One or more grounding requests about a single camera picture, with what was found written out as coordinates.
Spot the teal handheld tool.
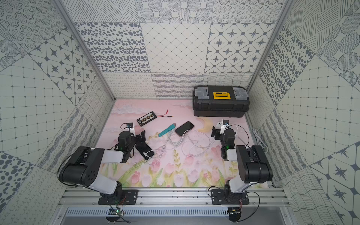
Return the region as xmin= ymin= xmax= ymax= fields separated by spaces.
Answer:
xmin=158 ymin=123 xmax=176 ymax=137

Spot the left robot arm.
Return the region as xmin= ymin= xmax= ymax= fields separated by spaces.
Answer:
xmin=57 ymin=131 xmax=146 ymax=200

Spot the phone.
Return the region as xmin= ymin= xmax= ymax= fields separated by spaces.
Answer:
xmin=135 ymin=142 xmax=155 ymax=160
xmin=175 ymin=121 xmax=195 ymax=137

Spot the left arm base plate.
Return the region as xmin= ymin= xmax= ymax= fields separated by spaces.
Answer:
xmin=98 ymin=189 xmax=139 ymax=205

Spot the white cable bundle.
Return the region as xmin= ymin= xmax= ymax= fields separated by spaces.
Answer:
xmin=164 ymin=129 xmax=216 ymax=158

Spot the white charging cable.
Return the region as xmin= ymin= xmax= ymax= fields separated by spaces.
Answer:
xmin=143 ymin=134 xmax=169 ymax=166

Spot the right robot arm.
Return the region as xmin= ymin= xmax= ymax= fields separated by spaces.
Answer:
xmin=211 ymin=126 xmax=273 ymax=205

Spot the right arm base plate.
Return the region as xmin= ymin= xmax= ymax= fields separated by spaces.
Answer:
xmin=209 ymin=188 xmax=249 ymax=205

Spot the black toolbox yellow handle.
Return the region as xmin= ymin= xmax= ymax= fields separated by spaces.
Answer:
xmin=192 ymin=85 xmax=250 ymax=118

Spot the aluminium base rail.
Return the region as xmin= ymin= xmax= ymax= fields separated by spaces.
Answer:
xmin=58 ymin=187 xmax=290 ymax=207

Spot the white wall cable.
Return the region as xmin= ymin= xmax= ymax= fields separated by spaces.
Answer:
xmin=252 ymin=127 xmax=269 ymax=154

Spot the black charging board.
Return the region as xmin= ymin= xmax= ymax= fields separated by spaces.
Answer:
xmin=137 ymin=112 xmax=157 ymax=127

